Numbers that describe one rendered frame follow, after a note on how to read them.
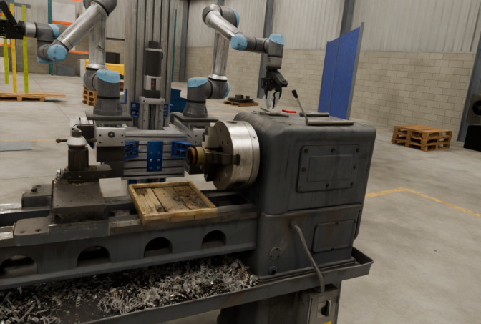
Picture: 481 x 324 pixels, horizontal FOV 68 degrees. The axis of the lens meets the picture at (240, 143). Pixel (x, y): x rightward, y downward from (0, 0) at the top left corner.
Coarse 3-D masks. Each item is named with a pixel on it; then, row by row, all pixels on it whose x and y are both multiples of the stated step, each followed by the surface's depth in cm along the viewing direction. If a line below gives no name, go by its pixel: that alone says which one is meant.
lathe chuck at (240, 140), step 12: (216, 132) 164; (228, 132) 152; (240, 132) 153; (228, 144) 152; (240, 144) 150; (240, 156) 149; (252, 156) 151; (228, 168) 152; (240, 168) 150; (216, 180) 165; (228, 180) 152; (240, 180) 153
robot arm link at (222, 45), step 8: (224, 8) 203; (224, 16) 202; (232, 16) 205; (232, 24) 207; (216, 32) 210; (216, 40) 211; (224, 40) 209; (216, 48) 211; (224, 48) 210; (216, 56) 212; (224, 56) 212; (216, 64) 213; (224, 64) 214; (216, 72) 214; (224, 72) 216; (216, 80) 214; (224, 80) 216; (216, 88) 214; (224, 88) 218; (216, 96) 217; (224, 96) 220
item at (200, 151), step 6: (186, 150) 157; (192, 150) 153; (198, 150) 154; (204, 150) 154; (186, 156) 158; (192, 156) 152; (198, 156) 153; (204, 156) 154; (192, 162) 153; (198, 162) 154; (204, 162) 155
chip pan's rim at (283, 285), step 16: (352, 256) 191; (368, 256) 182; (336, 272) 169; (352, 272) 174; (368, 272) 180; (256, 288) 150; (272, 288) 154; (288, 288) 158; (304, 288) 163; (176, 304) 133; (192, 304) 138; (208, 304) 141; (224, 304) 145; (96, 320) 121; (112, 320) 125; (128, 320) 128; (144, 320) 131; (160, 320) 134
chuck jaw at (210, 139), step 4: (208, 128) 163; (212, 128) 164; (208, 132) 162; (212, 132) 163; (204, 136) 161; (208, 136) 162; (212, 136) 162; (216, 136) 163; (204, 140) 161; (208, 140) 161; (212, 140) 161; (216, 140) 162; (200, 144) 160; (204, 144) 159; (208, 144) 160; (212, 144) 160; (216, 144) 161; (208, 148) 160; (212, 148) 161; (216, 148) 162; (220, 148) 164
